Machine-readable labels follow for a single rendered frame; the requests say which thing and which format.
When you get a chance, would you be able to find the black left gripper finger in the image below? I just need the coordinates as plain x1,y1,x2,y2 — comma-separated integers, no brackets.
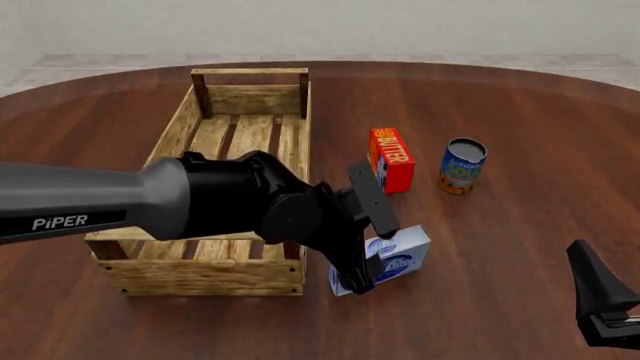
325,245,368,297
364,249,378,294

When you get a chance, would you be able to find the blue and yellow soup can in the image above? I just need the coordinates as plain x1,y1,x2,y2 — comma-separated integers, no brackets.
438,137,489,197

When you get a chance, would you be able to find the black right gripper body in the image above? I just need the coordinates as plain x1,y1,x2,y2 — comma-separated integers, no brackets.
574,309,640,351

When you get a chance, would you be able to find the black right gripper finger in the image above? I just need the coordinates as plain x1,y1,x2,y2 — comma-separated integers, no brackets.
565,239,640,321

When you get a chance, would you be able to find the wooden slat tray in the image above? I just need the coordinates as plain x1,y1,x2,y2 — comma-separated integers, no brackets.
83,67,313,297

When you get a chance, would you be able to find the pale blue cream cheese box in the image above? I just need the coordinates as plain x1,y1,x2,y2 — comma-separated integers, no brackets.
327,224,432,297

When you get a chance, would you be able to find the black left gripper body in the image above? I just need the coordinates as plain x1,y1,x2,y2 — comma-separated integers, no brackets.
312,182,369,253

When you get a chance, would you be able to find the red butter box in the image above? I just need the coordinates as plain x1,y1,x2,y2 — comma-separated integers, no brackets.
367,126,417,195

